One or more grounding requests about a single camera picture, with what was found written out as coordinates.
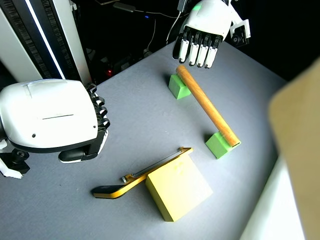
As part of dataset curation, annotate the black power adapter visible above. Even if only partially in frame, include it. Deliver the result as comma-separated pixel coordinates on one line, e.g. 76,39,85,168
112,1,137,14

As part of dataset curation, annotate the beige wooden board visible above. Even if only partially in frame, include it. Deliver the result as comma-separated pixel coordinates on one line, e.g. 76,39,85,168
267,56,320,240

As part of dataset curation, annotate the white cable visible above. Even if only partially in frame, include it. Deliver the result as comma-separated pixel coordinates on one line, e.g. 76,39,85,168
165,9,183,45

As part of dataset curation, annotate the wooden dowel rod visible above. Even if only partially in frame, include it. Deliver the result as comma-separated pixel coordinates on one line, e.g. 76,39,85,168
175,65,242,147

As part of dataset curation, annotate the yellow hacksaw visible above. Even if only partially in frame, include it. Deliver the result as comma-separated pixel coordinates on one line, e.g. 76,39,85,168
91,146,194,200

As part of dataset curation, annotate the grey table cloth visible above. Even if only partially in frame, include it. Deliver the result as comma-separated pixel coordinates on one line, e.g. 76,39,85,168
0,39,287,240

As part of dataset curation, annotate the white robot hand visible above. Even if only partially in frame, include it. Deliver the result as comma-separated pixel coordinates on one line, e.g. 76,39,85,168
171,0,236,69
0,78,111,165

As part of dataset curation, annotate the white panel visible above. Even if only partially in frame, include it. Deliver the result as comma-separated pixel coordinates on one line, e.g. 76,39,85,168
239,154,307,240

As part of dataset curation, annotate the white column with black strips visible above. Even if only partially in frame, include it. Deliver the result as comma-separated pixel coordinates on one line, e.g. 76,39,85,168
0,0,94,87

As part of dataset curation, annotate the green wooden block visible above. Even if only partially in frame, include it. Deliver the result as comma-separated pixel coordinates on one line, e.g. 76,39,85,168
167,73,193,100
204,131,242,160

